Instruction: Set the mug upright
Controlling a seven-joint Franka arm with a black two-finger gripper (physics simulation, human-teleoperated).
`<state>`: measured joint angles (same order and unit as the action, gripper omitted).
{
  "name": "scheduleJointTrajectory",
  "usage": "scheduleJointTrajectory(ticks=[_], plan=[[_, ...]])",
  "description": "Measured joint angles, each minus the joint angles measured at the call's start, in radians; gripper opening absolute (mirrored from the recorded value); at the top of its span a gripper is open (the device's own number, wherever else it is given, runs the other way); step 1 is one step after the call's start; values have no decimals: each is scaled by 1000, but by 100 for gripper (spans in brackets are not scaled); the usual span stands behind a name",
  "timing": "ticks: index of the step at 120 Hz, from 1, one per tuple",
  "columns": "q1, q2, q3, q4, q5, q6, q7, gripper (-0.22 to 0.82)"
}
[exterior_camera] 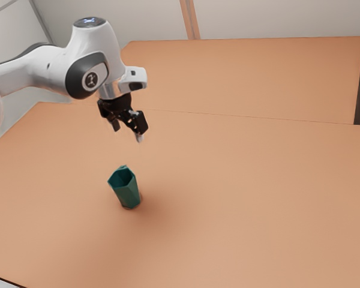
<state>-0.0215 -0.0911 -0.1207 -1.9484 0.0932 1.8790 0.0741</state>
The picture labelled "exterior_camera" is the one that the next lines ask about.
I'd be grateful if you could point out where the teal faceted mug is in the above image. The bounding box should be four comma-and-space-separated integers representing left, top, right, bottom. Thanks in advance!
107, 164, 142, 210

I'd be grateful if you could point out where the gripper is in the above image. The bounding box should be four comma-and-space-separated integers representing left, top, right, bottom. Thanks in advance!
97, 92, 149, 144

